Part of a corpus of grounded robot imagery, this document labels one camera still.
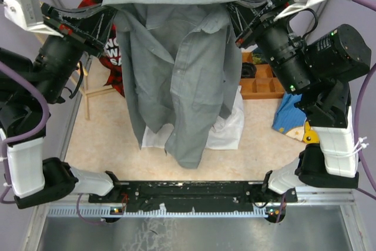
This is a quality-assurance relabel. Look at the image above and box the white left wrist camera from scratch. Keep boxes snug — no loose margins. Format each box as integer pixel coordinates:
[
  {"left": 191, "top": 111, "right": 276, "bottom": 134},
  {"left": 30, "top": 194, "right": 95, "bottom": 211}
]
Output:
[{"left": 2, "top": 0, "right": 48, "bottom": 34}]

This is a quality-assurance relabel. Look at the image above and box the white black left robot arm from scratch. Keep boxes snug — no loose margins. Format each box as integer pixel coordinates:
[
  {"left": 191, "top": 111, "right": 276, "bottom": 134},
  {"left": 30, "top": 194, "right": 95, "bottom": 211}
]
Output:
[{"left": 1, "top": 0, "right": 122, "bottom": 209}]

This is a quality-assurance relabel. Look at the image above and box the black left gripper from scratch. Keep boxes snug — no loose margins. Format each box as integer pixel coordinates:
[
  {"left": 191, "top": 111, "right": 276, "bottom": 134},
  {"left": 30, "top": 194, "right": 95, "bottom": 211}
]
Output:
[{"left": 25, "top": 0, "right": 118, "bottom": 103}]

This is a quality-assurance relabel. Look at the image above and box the wooden compartment tray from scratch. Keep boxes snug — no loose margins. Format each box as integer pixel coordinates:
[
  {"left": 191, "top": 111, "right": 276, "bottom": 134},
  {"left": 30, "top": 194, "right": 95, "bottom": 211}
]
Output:
[{"left": 240, "top": 51, "right": 285, "bottom": 99}]

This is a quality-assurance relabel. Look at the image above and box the rolled black tie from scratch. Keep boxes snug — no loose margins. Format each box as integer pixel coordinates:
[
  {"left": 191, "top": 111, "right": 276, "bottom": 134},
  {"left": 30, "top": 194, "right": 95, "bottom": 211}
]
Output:
[{"left": 241, "top": 62, "right": 257, "bottom": 79}]

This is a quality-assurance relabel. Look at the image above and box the white shirt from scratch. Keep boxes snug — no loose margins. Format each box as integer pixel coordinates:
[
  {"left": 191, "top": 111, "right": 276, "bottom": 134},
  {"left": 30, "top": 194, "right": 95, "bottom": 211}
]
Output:
[{"left": 142, "top": 86, "right": 244, "bottom": 150}]

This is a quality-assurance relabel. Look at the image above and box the red black plaid shirt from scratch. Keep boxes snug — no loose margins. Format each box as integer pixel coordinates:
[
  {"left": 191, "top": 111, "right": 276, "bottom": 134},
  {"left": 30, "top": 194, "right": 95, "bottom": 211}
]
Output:
[{"left": 78, "top": 0, "right": 125, "bottom": 96}]

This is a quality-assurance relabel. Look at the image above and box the light blue pikachu cloth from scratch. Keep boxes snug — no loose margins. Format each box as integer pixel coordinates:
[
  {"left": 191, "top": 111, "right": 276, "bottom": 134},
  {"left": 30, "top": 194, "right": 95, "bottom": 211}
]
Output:
[{"left": 272, "top": 93, "right": 320, "bottom": 144}]

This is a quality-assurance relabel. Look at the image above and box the rolled green blue tie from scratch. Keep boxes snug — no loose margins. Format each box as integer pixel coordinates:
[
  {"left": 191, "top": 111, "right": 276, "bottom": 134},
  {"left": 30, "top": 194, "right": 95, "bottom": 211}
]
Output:
[{"left": 251, "top": 51, "right": 267, "bottom": 65}]

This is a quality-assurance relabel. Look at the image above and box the grey button shirt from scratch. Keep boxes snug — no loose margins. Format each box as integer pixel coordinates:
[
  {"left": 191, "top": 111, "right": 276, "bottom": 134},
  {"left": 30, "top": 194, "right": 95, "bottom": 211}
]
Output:
[{"left": 103, "top": 0, "right": 242, "bottom": 169}]

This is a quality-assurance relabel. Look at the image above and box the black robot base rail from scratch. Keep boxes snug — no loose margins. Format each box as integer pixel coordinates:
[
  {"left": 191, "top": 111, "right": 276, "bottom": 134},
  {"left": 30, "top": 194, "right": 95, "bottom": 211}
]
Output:
[{"left": 89, "top": 181, "right": 282, "bottom": 213}]

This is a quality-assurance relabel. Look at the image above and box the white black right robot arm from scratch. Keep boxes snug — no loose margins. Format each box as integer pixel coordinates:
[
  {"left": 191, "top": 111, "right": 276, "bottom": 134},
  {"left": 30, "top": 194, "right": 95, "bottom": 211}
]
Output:
[{"left": 226, "top": 0, "right": 371, "bottom": 202}]

